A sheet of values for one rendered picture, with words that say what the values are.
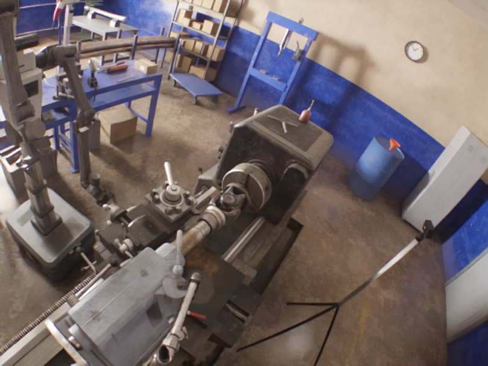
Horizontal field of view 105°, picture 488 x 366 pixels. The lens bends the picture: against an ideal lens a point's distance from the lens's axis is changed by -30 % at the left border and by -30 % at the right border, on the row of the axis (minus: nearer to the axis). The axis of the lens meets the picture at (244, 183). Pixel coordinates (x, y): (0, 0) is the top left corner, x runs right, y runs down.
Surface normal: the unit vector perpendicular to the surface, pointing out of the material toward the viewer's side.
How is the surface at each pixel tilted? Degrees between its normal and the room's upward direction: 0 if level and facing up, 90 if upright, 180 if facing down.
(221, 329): 0
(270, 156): 90
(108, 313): 0
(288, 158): 90
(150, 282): 0
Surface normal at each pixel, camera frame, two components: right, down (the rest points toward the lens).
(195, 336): 0.33, -0.72
